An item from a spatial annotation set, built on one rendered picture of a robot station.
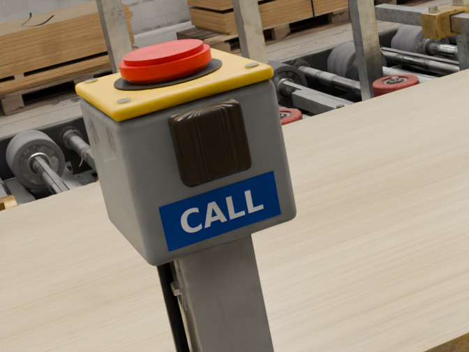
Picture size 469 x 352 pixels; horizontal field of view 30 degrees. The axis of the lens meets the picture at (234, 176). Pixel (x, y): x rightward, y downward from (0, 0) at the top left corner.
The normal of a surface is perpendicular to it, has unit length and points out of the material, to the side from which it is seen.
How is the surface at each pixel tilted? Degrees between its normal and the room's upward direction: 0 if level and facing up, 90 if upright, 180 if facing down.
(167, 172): 90
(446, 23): 90
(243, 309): 90
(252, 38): 90
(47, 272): 0
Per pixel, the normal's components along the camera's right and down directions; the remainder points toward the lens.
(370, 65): 0.38, 0.24
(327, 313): -0.18, -0.93
